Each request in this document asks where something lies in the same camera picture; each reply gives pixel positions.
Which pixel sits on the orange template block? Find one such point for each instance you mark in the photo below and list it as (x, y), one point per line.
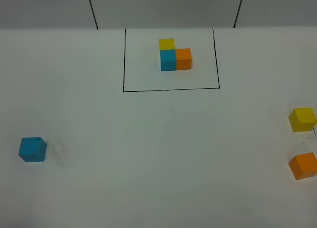
(183, 59)

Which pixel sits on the blue template block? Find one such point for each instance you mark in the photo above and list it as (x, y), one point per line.
(168, 60)

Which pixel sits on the yellow template block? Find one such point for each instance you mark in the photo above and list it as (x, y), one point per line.
(166, 44)

